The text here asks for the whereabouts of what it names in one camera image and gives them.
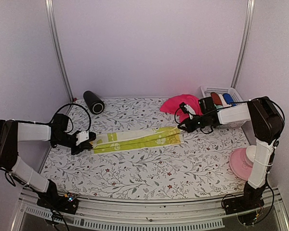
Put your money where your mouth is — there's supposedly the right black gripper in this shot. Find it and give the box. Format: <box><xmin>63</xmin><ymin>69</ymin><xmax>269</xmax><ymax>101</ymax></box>
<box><xmin>178</xmin><ymin>114</ymin><xmax>208</xmax><ymax>133</ymax></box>

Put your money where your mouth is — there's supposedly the green yellow patterned towel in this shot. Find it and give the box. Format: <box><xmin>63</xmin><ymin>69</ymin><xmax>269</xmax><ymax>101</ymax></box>
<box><xmin>91</xmin><ymin>127</ymin><xmax>184</xmax><ymax>154</ymax></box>

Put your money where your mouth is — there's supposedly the pink towel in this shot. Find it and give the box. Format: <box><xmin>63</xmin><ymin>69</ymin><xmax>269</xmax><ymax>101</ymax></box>
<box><xmin>159</xmin><ymin>94</ymin><xmax>203</xmax><ymax>124</ymax></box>

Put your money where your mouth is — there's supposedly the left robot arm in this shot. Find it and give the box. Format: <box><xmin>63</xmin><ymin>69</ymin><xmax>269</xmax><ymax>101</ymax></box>
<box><xmin>0</xmin><ymin>110</ymin><xmax>96</xmax><ymax>209</ymax></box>

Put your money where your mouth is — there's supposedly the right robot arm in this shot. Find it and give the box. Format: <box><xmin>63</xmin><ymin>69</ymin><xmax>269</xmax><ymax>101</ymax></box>
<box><xmin>177</xmin><ymin>96</ymin><xmax>285</xmax><ymax>210</ymax></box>

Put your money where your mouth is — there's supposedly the green item in basket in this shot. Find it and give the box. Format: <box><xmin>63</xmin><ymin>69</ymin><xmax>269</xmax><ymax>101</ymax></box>
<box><xmin>214</xmin><ymin>104</ymin><xmax>223</xmax><ymax>109</ymax></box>

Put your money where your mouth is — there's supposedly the black cylindrical bottle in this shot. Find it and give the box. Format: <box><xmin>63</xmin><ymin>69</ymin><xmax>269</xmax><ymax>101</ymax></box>
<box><xmin>83</xmin><ymin>90</ymin><xmax>105</xmax><ymax>115</ymax></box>

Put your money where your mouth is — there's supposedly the red item in basket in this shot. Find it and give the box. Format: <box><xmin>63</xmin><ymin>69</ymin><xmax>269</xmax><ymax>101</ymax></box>
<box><xmin>210</xmin><ymin>92</ymin><xmax>223</xmax><ymax>106</ymax></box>

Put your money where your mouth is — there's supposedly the floral tablecloth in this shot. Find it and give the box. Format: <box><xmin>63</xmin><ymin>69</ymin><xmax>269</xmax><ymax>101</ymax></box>
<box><xmin>41</xmin><ymin>98</ymin><xmax>249</xmax><ymax>200</ymax></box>

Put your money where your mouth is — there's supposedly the white item in basket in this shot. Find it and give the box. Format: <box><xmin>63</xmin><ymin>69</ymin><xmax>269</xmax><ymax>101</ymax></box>
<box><xmin>219</xmin><ymin>94</ymin><xmax>228</xmax><ymax>107</ymax></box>

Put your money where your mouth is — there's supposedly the blue item in basket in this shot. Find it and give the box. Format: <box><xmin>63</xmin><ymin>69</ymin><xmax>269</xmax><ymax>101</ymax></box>
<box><xmin>223</xmin><ymin>93</ymin><xmax>236</xmax><ymax>106</ymax></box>

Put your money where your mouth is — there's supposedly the white plastic basket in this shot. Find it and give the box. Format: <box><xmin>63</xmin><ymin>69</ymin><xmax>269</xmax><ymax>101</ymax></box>
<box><xmin>200</xmin><ymin>86</ymin><xmax>247</xmax><ymax>128</ymax></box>

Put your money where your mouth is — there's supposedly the pink plate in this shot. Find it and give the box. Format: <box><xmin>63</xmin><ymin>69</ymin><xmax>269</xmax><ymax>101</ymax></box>
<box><xmin>229</xmin><ymin>148</ymin><xmax>253</xmax><ymax>181</ymax></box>

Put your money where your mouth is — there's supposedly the white bowl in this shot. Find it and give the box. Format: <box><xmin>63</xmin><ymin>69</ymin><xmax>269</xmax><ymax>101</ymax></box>
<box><xmin>246</xmin><ymin>145</ymin><xmax>256</xmax><ymax>163</ymax></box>

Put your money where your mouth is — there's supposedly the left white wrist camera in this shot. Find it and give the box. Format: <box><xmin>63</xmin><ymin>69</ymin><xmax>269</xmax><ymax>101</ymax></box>
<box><xmin>76</xmin><ymin>131</ymin><xmax>96</xmax><ymax>145</ymax></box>

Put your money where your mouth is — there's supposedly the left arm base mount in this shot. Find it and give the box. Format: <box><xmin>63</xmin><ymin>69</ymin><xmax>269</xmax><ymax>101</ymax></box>
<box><xmin>37</xmin><ymin>192</ymin><xmax>79</xmax><ymax>215</ymax></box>

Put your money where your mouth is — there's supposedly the front aluminium rail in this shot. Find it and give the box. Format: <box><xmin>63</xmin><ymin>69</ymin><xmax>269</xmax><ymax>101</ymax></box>
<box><xmin>11</xmin><ymin>187</ymin><xmax>289</xmax><ymax>231</ymax></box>

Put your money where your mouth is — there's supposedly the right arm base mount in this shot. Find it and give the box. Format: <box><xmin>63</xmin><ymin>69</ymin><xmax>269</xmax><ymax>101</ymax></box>
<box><xmin>221</xmin><ymin>194</ymin><xmax>264</xmax><ymax>215</ymax></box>

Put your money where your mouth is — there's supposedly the right aluminium frame post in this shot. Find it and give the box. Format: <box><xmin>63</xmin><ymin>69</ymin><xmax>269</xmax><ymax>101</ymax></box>
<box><xmin>231</xmin><ymin>0</ymin><xmax>255</xmax><ymax>89</ymax></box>

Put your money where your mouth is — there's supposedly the aluminium frame post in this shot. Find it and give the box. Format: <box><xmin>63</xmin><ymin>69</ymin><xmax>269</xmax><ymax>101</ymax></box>
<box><xmin>45</xmin><ymin>0</ymin><xmax>74</xmax><ymax>102</ymax></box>
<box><xmin>231</xmin><ymin>0</ymin><xmax>255</xmax><ymax>89</ymax></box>

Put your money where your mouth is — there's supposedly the left aluminium frame post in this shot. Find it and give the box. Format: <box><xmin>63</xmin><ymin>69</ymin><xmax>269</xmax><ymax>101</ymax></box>
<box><xmin>45</xmin><ymin>0</ymin><xmax>74</xmax><ymax>102</ymax></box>

